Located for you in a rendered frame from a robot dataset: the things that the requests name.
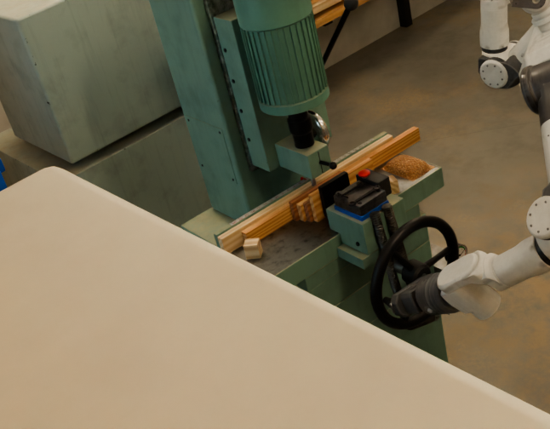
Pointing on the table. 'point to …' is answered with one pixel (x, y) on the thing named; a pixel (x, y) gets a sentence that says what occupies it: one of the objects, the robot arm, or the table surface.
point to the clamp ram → (333, 189)
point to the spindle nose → (301, 129)
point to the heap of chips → (407, 167)
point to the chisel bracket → (303, 157)
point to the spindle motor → (283, 54)
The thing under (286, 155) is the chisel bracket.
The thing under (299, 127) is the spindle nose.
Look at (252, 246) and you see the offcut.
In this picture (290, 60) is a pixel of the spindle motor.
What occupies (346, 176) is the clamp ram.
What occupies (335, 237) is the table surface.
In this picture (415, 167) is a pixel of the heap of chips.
